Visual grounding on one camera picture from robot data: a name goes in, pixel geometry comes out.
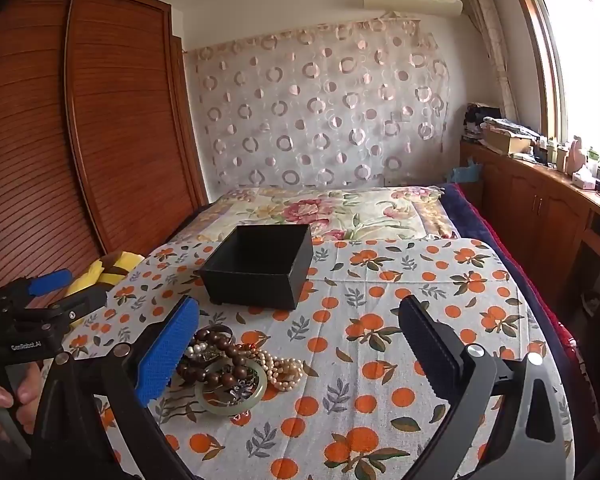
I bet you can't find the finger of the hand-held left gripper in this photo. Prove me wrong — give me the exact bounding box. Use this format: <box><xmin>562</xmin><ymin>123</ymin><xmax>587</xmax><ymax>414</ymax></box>
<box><xmin>55</xmin><ymin>287</ymin><xmax>109</xmax><ymax>332</ymax></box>
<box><xmin>10</xmin><ymin>269</ymin><xmax>74</xmax><ymax>298</ymax></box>

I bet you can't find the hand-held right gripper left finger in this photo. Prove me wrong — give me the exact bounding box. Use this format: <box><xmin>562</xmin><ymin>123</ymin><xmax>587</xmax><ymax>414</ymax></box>
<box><xmin>30</xmin><ymin>295</ymin><xmax>201</xmax><ymax>480</ymax></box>

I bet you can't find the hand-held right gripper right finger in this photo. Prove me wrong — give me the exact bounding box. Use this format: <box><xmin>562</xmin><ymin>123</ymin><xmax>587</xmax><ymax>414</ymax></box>
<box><xmin>397</xmin><ymin>295</ymin><xmax>576</xmax><ymax>480</ymax></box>

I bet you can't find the brown wooden bead bracelet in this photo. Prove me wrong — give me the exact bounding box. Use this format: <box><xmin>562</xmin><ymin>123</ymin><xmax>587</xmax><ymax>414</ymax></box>
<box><xmin>177</xmin><ymin>325</ymin><xmax>261</xmax><ymax>386</ymax></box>

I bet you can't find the green jade bangle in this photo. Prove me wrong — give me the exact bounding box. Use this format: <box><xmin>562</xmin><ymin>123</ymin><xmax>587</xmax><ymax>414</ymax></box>
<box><xmin>195</xmin><ymin>357</ymin><xmax>270</xmax><ymax>416</ymax></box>

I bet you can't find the black jewelry box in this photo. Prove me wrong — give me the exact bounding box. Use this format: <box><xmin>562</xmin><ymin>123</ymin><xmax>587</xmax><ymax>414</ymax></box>
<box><xmin>198</xmin><ymin>224</ymin><xmax>314</xmax><ymax>311</ymax></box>

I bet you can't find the white pearl necklace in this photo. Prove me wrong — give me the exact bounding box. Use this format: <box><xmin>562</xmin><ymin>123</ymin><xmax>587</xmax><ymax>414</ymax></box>
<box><xmin>250</xmin><ymin>347</ymin><xmax>306</xmax><ymax>392</ymax></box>

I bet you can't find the yellow brown striped cloth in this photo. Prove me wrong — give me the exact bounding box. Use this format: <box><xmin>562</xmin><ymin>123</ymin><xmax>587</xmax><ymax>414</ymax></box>
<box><xmin>62</xmin><ymin>251</ymin><xmax>148</xmax><ymax>333</ymax></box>

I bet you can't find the orange fruit print cloth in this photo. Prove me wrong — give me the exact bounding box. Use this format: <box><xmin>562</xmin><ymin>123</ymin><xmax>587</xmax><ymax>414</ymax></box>
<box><xmin>60</xmin><ymin>237</ymin><xmax>576</xmax><ymax>480</ymax></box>

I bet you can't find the dark blue blanket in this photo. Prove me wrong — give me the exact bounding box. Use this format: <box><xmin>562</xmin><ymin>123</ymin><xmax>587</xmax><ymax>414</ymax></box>
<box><xmin>440</xmin><ymin>182</ymin><xmax>571</xmax><ymax>343</ymax></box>

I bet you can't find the red blanket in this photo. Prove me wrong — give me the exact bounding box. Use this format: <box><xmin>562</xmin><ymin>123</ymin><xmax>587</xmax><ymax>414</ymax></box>
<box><xmin>452</xmin><ymin>184</ymin><xmax>600</xmax><ymax>443</ymax></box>

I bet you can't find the brown wooden wardrobe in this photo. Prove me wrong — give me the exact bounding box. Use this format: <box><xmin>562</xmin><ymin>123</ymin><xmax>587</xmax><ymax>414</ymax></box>
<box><xmin>0</xmin><ymin>0</ymin><xmax>211</xmax><ymax>292</ymax></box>

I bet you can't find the wooden cabinet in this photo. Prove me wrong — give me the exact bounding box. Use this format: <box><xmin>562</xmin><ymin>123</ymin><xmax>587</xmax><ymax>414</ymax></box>
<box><xmin>459</xmin><ymin>137</ymin><xmax>600</xmax><ymax>321</ymax></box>

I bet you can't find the blue plastic bag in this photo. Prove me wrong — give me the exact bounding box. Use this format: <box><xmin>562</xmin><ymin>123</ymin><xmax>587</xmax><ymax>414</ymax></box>
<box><xmin>445</xmin><ymin>157</ymin><xmax>483</xmax><ymax>184</ymax></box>

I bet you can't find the floral bedsheet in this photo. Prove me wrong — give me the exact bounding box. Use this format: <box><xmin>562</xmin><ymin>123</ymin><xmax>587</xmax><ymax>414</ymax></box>
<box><xmin>167</xmin><ymin>186</ymin><xmax>458</xmax><ymax>247</ymax></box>

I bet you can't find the cardboard box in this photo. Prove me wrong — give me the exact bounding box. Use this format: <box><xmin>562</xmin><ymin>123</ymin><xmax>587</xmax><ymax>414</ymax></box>
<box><xmin>481</xmin><ymin>126</ymin><xmax>533</xmax><ymax>156</ymax></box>

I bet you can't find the pink bottle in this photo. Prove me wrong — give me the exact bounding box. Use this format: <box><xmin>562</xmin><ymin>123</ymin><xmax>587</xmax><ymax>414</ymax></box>
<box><xmin>565</xmin><ymin>136</ymin><xmax>587</xmax><ymax>172</ymax></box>

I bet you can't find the circle patterned sheer curtain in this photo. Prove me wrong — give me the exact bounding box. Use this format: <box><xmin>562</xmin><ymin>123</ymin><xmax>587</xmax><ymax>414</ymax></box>
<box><xmin>182</xmin><ymin>17</ymin><xmax>453</xmax><ymax>191</ymax></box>

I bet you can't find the patterned window curtain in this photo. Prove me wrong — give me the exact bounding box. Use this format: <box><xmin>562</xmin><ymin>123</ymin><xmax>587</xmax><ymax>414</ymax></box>
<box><xmin>459</xmin><ymin>0</ymin><xmax>519</xmax><ymax>122</ymax></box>

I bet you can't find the wooden framed window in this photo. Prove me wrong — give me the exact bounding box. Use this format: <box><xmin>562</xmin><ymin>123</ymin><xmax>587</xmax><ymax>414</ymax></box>
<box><xmin>509</xmin><ymin>0</ymin><xmax>600</xmax><ymax>163</ymax></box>

